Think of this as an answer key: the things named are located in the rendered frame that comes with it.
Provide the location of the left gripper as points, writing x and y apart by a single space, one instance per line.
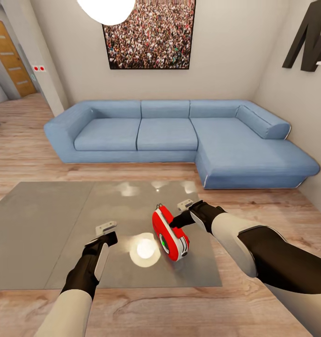
111 238

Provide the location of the radio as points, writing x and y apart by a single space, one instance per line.
174 241

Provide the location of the decorative sign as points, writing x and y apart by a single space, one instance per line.
310 33

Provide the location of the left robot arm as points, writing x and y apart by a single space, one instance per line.
69 314

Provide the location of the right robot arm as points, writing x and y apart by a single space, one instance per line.
290 273

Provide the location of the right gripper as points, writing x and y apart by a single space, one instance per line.
180 221

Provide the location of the door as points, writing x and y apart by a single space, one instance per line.
13 64

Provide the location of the picture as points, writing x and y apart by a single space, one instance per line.
157 35

